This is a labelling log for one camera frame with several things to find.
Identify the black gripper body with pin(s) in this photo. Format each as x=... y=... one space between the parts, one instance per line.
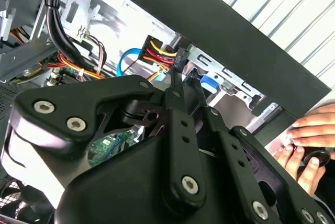
x=125 y=187

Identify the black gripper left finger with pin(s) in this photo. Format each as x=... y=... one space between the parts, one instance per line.
x=60 y=98

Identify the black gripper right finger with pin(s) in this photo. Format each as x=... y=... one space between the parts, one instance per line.
x=225 y=140

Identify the hard disk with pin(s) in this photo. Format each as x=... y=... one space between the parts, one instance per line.
x=209 y=84

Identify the person's left hand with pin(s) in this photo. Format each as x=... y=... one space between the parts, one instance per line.
x=295 y=163

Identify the person's right hand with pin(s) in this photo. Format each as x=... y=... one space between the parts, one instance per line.
x=319 y=127

